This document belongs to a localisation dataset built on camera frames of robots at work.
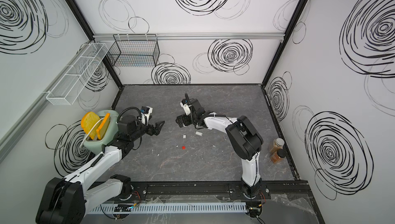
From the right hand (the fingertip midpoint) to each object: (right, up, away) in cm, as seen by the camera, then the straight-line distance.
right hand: (183, 117), depth 93 cm
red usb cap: (+1, -17, -4) cm, 17 cm away
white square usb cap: (+1, -11, +1) cm, 12 cm away
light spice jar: (+51, -11, -14) cm, 54 cm away
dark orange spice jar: (+50, -17, -15) cm, 55 cm away
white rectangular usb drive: (+10, -10, +1) cm, 14 cm away
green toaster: (-40, -12, -19) cm, 46 cm away
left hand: (-14, +1, -9) cm, 16 cm away
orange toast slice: (-36, -2, -20) cm, 41 cm away
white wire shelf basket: (-53, +20, -18) cm, 59 cm away
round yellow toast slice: (-44, 0, -18) cm, 48 cm away
